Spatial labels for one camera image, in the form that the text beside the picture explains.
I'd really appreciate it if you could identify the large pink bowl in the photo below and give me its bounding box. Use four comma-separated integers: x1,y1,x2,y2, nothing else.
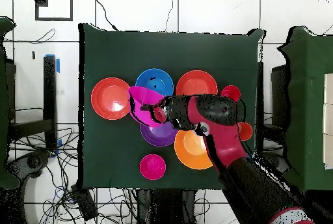
127,85,170,128

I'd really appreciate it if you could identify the purple bowl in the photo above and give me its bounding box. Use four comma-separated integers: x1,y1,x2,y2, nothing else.
139,120,180,147

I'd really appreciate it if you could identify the light blue bowl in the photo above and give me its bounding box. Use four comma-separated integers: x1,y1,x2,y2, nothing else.
135,68,174,97

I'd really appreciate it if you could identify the red-orange bowl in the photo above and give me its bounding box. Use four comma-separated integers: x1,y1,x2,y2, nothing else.
175,70,219,96
90,77,134,121

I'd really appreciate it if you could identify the large orange bowl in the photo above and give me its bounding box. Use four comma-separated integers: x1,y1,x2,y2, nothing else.
174,129,217,171

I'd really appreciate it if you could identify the small crimson bowl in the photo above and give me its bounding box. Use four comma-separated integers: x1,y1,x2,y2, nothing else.
139,153,167,181

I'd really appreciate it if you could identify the dark green tablecloth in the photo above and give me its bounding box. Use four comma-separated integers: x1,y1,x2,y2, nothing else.
78,23,266,192

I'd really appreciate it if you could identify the red cup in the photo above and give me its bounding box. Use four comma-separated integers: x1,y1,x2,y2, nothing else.
220,85,241,102

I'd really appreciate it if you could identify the orange cup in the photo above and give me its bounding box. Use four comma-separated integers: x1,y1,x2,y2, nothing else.
237,122,254,142

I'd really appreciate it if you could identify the black power adapter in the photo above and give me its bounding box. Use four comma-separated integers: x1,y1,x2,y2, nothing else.
71,184,98,221

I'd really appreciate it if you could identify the green cloth covered table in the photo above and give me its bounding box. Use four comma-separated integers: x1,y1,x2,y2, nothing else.
276,25,333,193
0,16,20,189

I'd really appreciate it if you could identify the black tape square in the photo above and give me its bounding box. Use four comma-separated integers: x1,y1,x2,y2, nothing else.
34,0,73,21

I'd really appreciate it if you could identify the white box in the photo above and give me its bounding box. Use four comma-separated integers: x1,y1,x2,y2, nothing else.
322,72,333,170

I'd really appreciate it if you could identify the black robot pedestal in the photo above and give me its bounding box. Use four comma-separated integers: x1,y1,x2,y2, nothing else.
135,188,198,224

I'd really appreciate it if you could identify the thin black cable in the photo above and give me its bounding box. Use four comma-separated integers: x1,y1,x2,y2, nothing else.
163,0,174,33

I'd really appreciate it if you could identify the tangle of cables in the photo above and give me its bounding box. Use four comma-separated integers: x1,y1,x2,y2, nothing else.
7,127,136,224

